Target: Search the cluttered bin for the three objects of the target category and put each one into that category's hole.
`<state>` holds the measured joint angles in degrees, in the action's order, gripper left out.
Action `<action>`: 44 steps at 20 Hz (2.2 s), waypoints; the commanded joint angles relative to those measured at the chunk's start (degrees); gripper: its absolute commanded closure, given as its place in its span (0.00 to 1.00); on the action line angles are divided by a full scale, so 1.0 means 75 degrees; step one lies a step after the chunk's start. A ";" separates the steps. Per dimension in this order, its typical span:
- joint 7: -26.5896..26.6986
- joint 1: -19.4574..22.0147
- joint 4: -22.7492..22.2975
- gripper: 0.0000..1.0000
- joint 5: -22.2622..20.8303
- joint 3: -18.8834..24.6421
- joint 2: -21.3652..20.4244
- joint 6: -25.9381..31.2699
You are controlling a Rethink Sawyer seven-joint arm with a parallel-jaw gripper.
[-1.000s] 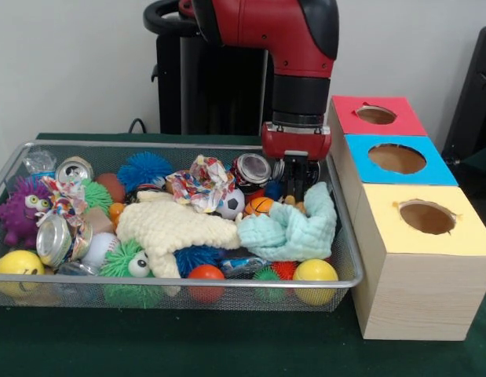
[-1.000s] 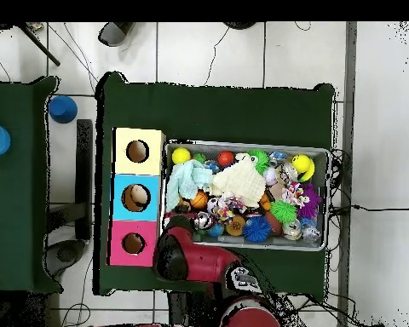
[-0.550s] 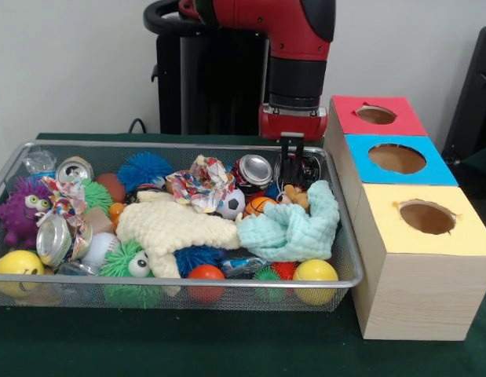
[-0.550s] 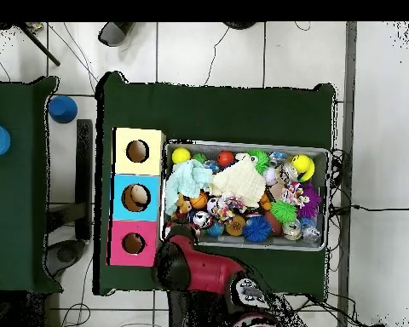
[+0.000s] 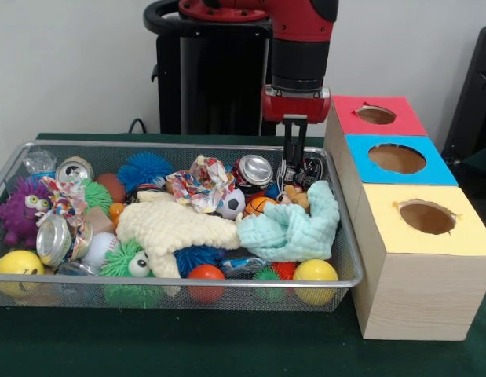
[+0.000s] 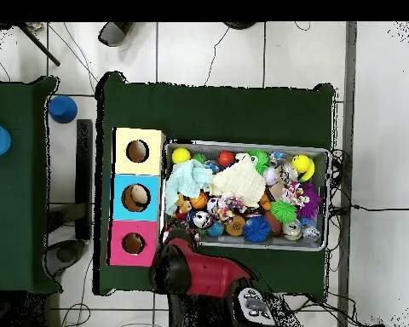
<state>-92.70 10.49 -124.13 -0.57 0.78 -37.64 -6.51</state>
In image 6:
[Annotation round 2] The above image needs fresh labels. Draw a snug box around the colourful paper wad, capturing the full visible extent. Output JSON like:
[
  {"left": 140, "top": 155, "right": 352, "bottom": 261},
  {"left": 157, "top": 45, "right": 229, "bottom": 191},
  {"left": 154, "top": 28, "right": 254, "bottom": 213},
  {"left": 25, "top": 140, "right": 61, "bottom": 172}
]
[{"left": 214, "top": 194, "right": 248, "bottom": 222}]

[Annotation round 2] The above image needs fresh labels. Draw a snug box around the silver crushed soda can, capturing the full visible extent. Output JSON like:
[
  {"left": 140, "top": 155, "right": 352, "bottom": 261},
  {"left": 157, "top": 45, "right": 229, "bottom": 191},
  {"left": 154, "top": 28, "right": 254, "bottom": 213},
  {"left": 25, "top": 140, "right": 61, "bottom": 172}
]
[{"left": 281, "top": 219, "right": 302, "bottom": 241}]

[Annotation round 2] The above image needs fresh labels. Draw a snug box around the wooden box with three holes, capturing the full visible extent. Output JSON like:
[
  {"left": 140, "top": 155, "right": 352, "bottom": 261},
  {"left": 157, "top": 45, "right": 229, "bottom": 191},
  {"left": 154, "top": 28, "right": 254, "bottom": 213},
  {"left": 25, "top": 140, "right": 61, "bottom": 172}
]
[{"left": 107, "top": 127, "right": 167, "bottom": 267}]

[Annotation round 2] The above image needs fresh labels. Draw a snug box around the mint green cloth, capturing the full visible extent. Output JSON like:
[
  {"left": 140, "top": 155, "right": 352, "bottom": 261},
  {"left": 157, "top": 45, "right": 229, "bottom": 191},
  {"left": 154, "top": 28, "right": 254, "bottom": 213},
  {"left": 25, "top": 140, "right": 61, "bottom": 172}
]
[{"left": 164, "top": 158, "right": 214, "bottom": 215}]

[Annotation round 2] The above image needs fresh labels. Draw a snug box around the plain yellow ball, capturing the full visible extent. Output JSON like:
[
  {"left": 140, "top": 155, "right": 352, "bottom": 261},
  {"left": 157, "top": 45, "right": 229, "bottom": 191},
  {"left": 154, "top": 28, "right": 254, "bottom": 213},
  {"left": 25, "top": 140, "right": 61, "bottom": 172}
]
[{"left": 170, "top": 146, "right": 192, "bottom": 167}]

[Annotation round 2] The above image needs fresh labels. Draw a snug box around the blue spiky ball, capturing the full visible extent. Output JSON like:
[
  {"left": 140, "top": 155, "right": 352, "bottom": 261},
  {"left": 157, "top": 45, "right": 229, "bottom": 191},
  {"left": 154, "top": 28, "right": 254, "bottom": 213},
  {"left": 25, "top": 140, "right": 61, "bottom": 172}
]
[{"left": 241, "top": 215, "right": 272, "bottom": 244}]

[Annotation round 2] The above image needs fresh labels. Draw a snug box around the cream waffle cloth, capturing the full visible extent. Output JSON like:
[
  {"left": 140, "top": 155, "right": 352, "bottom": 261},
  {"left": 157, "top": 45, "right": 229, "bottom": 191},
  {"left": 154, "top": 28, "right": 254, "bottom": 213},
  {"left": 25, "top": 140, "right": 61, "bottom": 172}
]
[{"left": 209, "top": 158, "right": 268, "bottom": 209}]

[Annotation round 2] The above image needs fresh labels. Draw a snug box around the dark stand base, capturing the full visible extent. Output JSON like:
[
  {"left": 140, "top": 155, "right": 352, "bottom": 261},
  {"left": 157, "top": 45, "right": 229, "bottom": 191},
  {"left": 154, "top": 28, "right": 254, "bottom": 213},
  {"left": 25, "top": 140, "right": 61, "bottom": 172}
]
[{"left": 43, "top": 238, "right": 89, "bottom": 278}]

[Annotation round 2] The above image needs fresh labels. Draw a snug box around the red orange ball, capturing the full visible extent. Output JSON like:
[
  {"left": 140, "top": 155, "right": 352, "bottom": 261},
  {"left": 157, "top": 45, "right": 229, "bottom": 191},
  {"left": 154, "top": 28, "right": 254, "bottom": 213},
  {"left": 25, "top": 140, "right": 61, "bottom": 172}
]
[{"left": 217, "top": 150, "right": 235, "bottom": 167}]

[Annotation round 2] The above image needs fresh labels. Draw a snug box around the black upright panel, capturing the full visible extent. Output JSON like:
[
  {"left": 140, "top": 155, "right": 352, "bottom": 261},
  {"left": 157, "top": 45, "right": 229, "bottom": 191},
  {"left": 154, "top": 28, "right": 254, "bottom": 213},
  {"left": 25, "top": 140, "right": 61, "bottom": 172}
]
[{"left": 74, "top": 118, "right": 94, "bottom": 241}]

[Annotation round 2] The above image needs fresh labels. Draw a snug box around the green furry toy with eyes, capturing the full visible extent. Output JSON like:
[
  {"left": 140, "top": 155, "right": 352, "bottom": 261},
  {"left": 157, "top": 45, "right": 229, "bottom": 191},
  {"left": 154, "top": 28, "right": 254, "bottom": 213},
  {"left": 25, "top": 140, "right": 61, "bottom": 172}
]
[{"left": 246, "top": 148, "right": 271, "bottom": 176}]

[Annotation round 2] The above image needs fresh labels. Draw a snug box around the dark green side table cloth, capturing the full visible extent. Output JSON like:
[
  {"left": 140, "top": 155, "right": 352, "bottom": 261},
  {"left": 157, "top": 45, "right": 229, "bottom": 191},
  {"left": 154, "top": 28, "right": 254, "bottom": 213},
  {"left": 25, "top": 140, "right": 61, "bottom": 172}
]
[{"left": 0, "top": 76, "right": 62, "bottom": 294}]

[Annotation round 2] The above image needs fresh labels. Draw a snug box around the purple spiky monster toy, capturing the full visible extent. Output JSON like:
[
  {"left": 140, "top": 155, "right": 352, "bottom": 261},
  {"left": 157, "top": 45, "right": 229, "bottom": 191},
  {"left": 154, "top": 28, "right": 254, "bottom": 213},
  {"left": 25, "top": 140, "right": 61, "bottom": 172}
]
[{"left": 297, "top": 183, "right": 323, "bottom": 219}]

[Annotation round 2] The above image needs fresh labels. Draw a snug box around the yellow smiley ball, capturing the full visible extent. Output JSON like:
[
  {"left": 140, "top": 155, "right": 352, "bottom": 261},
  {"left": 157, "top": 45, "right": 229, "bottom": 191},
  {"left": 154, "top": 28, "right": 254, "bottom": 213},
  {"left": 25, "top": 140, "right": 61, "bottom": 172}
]
[{"left": 291, "top": 153, "right": 316, "bottom": 182}]

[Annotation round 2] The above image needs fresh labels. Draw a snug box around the blue plastic cup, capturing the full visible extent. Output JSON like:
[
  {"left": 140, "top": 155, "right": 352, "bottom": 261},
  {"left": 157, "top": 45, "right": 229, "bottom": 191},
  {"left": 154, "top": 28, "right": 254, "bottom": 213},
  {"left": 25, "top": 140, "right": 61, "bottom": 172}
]
[{"left": 48, "top": 95, "right": 78, "bottom": 124}]

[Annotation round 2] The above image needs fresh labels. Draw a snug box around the person's foot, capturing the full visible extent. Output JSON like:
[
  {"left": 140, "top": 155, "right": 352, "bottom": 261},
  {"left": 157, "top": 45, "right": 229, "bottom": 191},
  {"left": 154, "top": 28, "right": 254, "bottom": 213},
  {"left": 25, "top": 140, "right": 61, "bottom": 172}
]
[{"left": 97, "top": 22, "right": 130, "bottom": 48}]

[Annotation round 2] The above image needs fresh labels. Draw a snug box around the black round base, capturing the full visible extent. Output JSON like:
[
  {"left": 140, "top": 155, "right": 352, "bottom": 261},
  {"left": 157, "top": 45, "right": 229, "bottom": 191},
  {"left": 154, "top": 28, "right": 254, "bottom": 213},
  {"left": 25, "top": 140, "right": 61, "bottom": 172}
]
[{"left": 222, "top": 22, "right": 256, "bottom": 31}]

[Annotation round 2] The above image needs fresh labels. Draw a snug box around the black tripod leg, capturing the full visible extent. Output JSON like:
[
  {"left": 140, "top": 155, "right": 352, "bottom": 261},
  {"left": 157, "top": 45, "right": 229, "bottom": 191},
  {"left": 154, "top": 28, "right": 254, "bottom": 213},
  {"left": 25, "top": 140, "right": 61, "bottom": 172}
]
[{"left": 18, "top": 23, "right": 61, "bottom": 66}]

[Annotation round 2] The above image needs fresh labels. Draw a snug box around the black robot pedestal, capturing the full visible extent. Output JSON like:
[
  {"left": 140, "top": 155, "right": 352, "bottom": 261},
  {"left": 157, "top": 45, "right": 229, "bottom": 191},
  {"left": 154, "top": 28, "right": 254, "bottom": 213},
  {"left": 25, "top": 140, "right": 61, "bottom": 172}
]
[{"left": 168, "top": 292, "right": 239, "bottom": 327}]

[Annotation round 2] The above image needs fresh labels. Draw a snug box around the silver wire mesh bin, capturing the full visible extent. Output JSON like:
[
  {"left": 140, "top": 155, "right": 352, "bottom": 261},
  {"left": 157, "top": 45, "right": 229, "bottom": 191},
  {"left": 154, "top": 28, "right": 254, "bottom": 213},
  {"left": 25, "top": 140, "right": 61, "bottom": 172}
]
[{"left": 159, "top": 137, "right": 331, "bottom": 253}]

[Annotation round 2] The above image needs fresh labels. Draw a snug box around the thin black floor cable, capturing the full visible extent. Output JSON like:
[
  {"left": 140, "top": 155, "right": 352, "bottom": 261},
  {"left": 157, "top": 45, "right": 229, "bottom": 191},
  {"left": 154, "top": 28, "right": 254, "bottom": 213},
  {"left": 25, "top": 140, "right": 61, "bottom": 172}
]
[{"left": 203, "top": 26, "right": 231, "bottom": 86}]

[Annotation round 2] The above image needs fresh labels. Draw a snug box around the black power cable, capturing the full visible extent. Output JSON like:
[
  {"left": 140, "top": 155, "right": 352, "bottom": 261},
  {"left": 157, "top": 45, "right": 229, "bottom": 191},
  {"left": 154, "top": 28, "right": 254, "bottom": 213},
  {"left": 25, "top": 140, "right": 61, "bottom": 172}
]
[{"left": 328, "top": 203, "right": 409, "bottom": 215}]

